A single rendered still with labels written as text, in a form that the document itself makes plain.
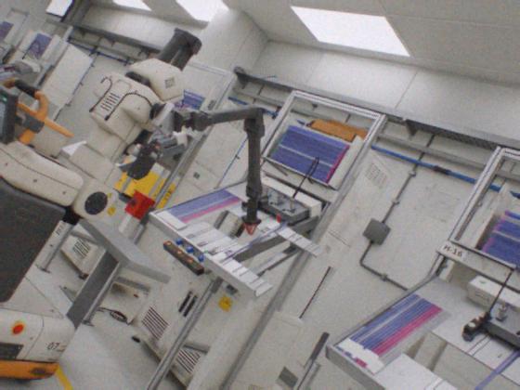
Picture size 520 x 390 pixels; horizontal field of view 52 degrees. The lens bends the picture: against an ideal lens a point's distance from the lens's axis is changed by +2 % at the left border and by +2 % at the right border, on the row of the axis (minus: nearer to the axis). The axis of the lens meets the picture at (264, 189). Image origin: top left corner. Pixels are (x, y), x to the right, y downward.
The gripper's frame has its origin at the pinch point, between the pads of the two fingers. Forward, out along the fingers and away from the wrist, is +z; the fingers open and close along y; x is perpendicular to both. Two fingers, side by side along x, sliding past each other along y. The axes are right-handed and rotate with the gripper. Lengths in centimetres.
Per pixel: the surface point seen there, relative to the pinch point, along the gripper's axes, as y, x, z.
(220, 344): -32, 41, 34
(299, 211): -5.1, -30.7, -8.0
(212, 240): 11.2, 17.2, 4.1
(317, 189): -2.1, -46.5, -16.8
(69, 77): 459, -80, -1
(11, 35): 603, -61, -33
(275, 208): 7.5, -23.6, -6.6
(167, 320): 32, 32, 62
